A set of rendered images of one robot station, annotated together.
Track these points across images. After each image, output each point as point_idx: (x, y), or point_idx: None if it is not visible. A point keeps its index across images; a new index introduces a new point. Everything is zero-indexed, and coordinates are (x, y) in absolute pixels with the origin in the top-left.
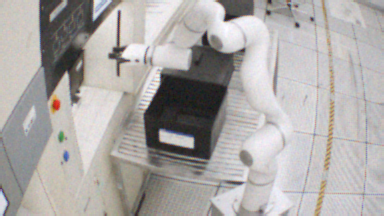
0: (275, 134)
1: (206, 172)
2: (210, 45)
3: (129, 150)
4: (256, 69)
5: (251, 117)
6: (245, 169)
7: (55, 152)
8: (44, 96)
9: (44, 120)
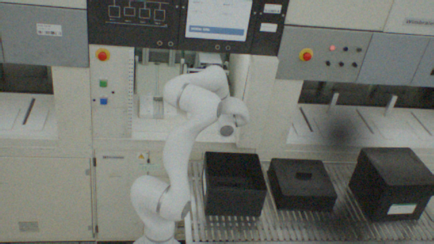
0: (156, 191)
1: (189, 216)
2: (351, 189)
3: None
4: (173, 130)
5: (272, 234)
6: (203, 242)
7: (86, 85)
8: (83, 34)
9: (76, 49)
